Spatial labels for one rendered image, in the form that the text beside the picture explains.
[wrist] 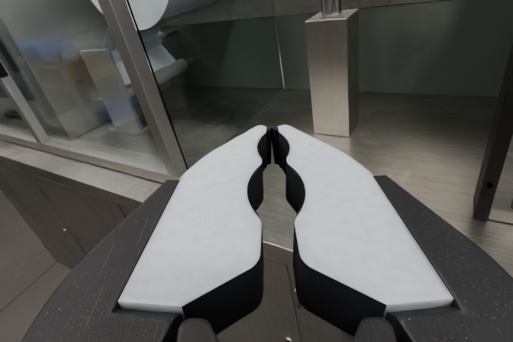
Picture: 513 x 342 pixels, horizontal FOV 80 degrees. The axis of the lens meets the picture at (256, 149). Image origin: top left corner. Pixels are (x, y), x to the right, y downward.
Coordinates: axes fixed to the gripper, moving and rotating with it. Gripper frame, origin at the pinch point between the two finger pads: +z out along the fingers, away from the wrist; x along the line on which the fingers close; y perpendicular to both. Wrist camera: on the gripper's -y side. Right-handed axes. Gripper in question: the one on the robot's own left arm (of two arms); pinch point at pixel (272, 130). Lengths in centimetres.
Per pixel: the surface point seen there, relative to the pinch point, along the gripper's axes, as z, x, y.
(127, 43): 42.1, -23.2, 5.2
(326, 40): 56, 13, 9
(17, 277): 99, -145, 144
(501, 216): 23, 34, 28
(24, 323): 71, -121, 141
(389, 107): 66, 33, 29
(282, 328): 28, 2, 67
